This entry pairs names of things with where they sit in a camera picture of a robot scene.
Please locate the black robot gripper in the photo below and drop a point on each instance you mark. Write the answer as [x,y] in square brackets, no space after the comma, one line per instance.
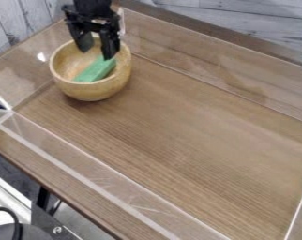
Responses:
[93,16]

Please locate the green rectangular block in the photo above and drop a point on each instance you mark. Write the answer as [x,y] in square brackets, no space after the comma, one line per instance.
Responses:
[97,71]

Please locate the brown wooden bowl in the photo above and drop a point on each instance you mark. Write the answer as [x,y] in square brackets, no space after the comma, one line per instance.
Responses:
[69,63]

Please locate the clear acrylic tray walls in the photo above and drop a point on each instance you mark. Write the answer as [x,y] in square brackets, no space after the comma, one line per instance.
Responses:
[191,155]

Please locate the black table leg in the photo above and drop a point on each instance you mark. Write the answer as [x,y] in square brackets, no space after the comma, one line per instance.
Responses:
[43,198]

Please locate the dark metal floor bracket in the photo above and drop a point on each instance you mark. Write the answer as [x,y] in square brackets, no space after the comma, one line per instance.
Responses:
[43,220]

